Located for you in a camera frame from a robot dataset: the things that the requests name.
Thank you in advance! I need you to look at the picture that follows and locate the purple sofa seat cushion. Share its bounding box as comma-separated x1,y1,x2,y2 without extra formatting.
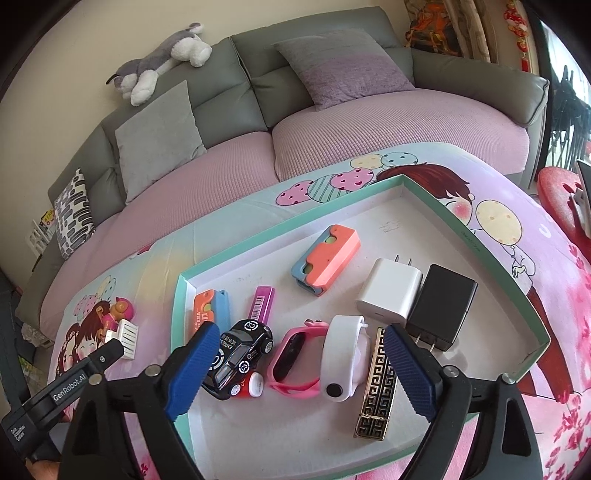
272,88,529,185
39,131,278,324

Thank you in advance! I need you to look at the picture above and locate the red bottle white cap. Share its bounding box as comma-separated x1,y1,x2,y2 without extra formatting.
231,369,265,400

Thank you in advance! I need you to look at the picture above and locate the white hair clip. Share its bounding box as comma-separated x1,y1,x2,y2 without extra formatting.
104,322,140,360

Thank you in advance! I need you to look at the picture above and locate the printed cartoon blanket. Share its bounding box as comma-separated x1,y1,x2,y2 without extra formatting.
46,141,591,480

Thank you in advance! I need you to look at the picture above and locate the grey white plush dog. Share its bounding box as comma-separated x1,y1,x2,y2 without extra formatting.
105,23,213,107

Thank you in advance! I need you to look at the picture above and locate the red stool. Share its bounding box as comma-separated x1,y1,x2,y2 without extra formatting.
538,167,591,259

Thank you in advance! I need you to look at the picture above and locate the black charger plug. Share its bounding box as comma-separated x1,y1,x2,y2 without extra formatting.
406,264,478,354

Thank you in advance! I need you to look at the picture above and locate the grey sofa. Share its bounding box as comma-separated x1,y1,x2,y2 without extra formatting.
14,34,550,324

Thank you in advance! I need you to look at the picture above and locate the black white patterned pillow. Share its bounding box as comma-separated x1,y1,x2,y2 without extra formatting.
54,168,96,260

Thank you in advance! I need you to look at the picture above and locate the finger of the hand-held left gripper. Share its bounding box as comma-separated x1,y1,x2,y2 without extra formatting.
21,342,125,417

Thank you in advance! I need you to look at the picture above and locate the pink doll toy figure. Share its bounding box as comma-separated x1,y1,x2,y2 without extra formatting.
95,299,136,340

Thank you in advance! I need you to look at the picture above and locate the purple lighter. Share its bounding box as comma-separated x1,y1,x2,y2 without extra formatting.
247,285,278,324

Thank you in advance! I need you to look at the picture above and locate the orange blue plastic toy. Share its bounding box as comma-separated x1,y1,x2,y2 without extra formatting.
193,290,230,337
291,224,361,295

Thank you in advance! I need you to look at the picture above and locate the red hanging ornament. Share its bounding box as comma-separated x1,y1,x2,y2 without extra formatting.
505,0,539,75

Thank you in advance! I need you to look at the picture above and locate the black toy car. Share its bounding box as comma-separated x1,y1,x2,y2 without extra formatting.
202,318,274,401

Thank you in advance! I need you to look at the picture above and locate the teal cardboard box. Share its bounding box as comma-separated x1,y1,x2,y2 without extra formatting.
172,174,551,480

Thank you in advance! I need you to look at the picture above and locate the gold patterned lipstick box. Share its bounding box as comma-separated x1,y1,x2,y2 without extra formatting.
355,327,399,441

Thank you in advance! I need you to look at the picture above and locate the black folding rack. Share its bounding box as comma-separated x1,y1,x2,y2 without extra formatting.
549,65,591,171

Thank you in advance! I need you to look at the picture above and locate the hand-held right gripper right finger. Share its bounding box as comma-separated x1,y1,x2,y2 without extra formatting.
383,324,543,480

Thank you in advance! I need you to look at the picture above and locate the pink wristband watch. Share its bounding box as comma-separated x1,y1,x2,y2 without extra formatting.
268,318,331,400

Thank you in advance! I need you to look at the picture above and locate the grey purple pillow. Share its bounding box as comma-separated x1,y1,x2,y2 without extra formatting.
273,31,416,110

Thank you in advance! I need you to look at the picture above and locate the white magazine rack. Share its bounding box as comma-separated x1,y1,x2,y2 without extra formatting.
30,210,56,254

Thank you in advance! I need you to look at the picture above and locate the white charger plug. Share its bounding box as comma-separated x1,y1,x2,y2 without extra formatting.
355,254,424,330

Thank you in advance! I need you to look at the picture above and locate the plain grey pillow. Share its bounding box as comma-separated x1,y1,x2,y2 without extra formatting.
115,80,208,204

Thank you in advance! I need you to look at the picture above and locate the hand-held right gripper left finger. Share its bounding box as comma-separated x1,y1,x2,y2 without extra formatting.
59,322,221,480

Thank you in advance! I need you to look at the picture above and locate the orange wall decoration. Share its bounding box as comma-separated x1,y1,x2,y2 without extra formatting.
405,0,462,56

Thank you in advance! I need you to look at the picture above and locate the white wristband watch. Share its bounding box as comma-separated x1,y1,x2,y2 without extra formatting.
320,315,371,403

